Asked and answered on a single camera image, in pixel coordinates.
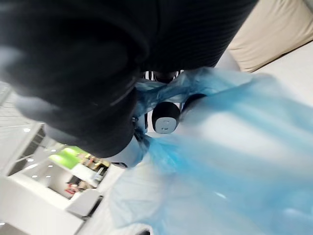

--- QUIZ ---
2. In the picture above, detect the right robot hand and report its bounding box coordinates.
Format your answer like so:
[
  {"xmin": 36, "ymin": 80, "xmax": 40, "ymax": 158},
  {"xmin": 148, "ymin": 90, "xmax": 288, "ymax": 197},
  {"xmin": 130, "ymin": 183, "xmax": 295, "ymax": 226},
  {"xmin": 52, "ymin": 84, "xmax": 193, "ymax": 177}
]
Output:
[{"xmin": 0, "ymin": 0, "xmax": 258, "ymax": 168}]

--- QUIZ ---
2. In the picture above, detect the blue plastic trash bag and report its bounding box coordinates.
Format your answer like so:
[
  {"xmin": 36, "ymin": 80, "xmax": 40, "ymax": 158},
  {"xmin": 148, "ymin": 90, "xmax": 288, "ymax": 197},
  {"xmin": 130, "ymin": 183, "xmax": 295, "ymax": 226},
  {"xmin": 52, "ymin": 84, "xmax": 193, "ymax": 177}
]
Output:
[{"xmin": 107, "ymin": 67, "xmax": 313, "ymax": 235}]

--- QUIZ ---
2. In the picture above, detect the beige sofa cushion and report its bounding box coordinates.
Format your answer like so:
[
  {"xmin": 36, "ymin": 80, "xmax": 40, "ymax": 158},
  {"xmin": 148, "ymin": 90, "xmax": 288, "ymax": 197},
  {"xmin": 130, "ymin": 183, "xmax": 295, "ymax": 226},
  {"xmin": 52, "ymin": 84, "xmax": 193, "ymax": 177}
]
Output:
[{"xmin": 227, "ymin": 0, "xmax": 313, "ymax": 73}]

